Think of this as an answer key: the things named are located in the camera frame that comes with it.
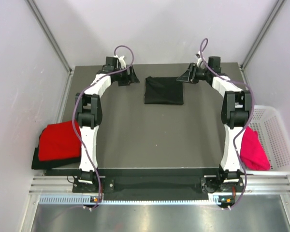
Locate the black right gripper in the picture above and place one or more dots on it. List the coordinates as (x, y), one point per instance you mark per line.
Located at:
(185, 77)

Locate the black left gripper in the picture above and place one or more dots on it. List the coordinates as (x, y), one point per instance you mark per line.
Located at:
(132, 78)

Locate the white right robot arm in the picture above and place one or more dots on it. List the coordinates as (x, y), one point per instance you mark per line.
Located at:
(235, 114)

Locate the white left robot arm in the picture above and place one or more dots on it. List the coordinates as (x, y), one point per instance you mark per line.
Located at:
(88, 112)

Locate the red folded t shirt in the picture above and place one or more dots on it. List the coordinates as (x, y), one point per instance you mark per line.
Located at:
(59, 142)

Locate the pink t shirt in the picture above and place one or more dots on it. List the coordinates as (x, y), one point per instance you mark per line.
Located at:
(252, 153)

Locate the white perforated plastic basket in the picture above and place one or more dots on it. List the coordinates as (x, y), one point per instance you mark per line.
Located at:
(273, 137)

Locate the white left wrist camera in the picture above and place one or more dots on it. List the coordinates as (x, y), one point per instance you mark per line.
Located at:
(121, 60)

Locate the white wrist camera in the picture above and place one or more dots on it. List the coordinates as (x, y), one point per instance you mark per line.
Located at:
(121, 60)
(200, 62)

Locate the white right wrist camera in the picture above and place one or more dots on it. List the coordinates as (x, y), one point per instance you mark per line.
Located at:
(200, 62)

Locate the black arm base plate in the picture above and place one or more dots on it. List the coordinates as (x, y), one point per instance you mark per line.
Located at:
(157, 186)

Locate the aluminium frame post right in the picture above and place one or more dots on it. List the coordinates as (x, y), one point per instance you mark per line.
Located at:
(278, 5)

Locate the aluminium frame post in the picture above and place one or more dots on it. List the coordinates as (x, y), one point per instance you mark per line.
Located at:
(278, 5)
(49, 35)

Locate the aluminium frame post left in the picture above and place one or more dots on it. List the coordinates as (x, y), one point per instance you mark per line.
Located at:
(49, 35)

